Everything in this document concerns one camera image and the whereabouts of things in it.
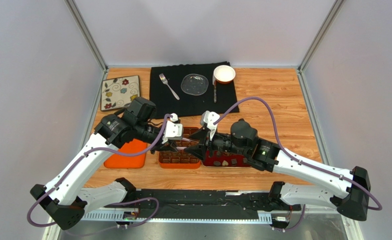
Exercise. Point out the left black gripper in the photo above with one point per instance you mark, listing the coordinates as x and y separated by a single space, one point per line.
170 146

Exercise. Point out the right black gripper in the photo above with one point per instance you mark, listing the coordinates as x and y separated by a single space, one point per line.
209 143

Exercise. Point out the pink handled metal tongs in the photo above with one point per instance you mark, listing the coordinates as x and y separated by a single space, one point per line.
184 143

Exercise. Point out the orange chocolate box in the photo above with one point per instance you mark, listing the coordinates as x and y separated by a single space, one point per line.
178 160

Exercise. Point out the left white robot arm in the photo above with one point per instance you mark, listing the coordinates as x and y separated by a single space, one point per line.
127 132

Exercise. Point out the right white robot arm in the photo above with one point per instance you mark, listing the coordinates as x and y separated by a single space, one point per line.
341 189

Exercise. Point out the red lacquer tray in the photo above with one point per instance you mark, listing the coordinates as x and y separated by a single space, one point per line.
227 159

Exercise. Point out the black cloth mat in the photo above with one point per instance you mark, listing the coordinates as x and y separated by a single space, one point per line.
188 105

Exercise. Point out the orange tin lid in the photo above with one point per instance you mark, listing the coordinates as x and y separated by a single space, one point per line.
120 162

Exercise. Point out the clear glass plate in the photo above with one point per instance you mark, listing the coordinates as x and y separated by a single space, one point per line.
194 84

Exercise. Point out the silver fork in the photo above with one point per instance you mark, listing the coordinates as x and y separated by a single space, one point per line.
165 82

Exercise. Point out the white orange bowl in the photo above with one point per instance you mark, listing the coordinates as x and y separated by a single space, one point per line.
223 74

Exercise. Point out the floral square plate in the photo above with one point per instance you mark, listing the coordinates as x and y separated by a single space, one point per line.
118 92

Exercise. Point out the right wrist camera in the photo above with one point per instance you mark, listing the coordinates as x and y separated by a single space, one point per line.
209 120

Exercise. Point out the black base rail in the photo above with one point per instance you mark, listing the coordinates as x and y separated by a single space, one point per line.
195 206

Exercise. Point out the dark handled knife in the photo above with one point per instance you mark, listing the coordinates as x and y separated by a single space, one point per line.
215 93

